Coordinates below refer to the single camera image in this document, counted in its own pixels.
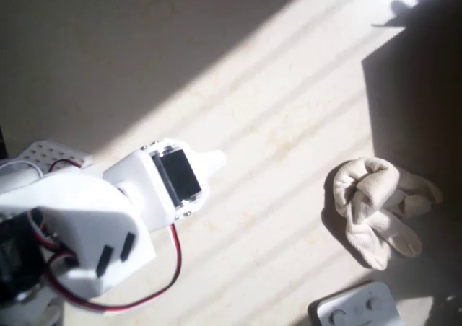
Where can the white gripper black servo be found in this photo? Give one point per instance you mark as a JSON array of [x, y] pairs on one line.
[[180, 177]]

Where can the cream sock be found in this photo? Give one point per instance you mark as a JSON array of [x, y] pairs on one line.
[[364, 203]]

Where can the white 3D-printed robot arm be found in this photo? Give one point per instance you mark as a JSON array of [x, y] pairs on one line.
[[72, 196]]

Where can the white device with round knobs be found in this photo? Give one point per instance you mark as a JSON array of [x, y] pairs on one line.
[[357, 304]]

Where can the white perforated base plate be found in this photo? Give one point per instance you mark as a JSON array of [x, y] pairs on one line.
[[43, 153]]

